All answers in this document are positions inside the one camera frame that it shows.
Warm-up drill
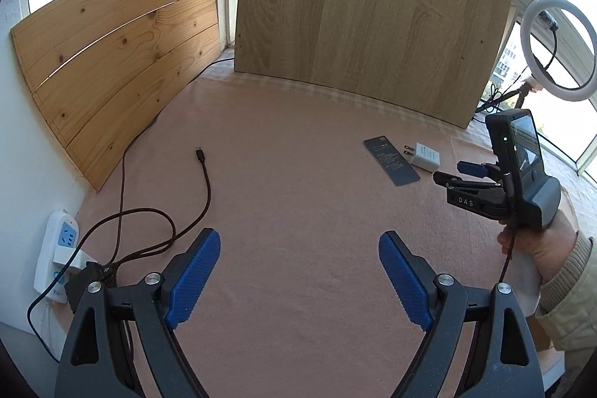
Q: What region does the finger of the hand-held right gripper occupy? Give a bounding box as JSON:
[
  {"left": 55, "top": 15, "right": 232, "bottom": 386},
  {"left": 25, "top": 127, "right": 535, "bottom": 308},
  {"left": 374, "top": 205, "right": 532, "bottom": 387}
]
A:
[
  {"left": 457, "top": 162, "right": 503, "bottom": 179},
  {"left": 433, "top": 172, "right": 502, "bottom": 192}
]

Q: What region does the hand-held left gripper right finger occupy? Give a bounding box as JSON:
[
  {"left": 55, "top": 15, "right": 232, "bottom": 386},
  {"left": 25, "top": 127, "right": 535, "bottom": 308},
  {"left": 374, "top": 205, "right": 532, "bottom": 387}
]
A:
[{"left": 378, "top": 231, "right": 546, "bottom": 398}]

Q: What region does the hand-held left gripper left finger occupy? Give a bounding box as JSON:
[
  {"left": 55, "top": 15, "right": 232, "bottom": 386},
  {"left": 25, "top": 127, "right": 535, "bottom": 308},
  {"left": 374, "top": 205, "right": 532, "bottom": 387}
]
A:
[{"left": 53, "top": 228, "right": 222, "bottom": 398}]

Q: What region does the white wall charger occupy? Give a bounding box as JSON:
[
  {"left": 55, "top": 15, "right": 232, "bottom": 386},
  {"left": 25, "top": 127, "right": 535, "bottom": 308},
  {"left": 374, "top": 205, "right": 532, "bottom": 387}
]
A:
[{"left": 403, "top": 141, "right": 441, "bottom": 172}]

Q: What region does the person's right hand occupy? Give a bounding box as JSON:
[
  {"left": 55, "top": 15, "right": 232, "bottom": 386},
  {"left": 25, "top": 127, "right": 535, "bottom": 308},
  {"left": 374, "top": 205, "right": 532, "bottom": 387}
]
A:
[{"left": 497, "top": 211, "right": 579, "bottom": 283}]

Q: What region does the dark grey card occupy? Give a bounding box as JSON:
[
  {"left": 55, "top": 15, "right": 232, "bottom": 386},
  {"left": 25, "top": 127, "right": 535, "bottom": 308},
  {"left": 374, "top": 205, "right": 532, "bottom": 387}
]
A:
[{"left": 364, "top": 136, "right": 421, "bottom": 187}]

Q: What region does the black tripod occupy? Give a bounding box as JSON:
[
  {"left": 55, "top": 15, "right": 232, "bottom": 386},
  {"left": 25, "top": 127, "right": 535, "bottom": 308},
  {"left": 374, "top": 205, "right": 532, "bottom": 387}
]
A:
[{"left": 485, "top": 81, "right": 535, "bottom": 112}]

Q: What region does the white plug adapter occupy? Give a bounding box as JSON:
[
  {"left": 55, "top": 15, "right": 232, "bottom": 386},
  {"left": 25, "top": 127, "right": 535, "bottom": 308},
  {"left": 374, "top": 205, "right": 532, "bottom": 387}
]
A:
[{"left": 53, "top": 249, "right": 101, "bottom": 282}]

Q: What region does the white power strip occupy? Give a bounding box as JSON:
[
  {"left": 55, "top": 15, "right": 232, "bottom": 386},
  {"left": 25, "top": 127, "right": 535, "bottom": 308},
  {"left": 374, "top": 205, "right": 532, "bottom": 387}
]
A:
[{"left": 34, "top": 209, "right": 101, "bottom": 305}]

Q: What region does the large light wood board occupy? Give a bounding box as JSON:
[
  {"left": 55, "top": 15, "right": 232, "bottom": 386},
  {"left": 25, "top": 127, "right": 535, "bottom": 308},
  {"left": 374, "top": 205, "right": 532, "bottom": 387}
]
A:
[{"left": 233, "top": 0, "right": 516, "bottom": 129}]

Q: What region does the pine slatted wood panel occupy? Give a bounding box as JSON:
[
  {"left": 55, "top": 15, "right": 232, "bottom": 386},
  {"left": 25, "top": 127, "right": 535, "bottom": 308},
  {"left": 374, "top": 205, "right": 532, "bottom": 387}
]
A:
[{"left": 10, "top": 0, "right": 220, "bottom": 192}]

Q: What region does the black tripod cable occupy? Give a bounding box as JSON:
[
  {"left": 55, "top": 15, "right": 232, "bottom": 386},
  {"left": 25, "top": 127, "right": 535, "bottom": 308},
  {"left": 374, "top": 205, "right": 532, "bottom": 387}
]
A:
[{"left": 473, "top": 83, "right": 503, "bottom": 120}]

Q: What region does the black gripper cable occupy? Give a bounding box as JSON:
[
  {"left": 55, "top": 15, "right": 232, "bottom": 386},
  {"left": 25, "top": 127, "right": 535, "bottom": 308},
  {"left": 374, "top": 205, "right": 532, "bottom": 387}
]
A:
[{"left": 501, "top": 225, "right": 518, "bottom": 288}]

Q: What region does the black usb cable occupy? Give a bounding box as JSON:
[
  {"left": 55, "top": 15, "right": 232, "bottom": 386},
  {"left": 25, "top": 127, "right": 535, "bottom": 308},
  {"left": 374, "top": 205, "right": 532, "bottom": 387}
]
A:
[
  {"left": 105, "top": 146, "right": 212, "bottom": 273},
  {"left": 75, "top": 57, "right": 234, "bottom": 273}
]

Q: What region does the white ring light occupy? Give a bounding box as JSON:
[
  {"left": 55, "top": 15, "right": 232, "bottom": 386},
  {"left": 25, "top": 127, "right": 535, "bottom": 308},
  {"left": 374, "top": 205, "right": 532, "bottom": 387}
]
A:
[{"left": 520, "top": 0, "right": 597, "bottom": 103}]

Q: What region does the black gooseneck camera mount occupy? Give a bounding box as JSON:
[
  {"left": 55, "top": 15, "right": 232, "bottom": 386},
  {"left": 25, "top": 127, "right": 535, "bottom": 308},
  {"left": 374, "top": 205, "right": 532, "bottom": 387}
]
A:
[{"left": 540, "top": 12, "right": 561, "bottom": 73}]

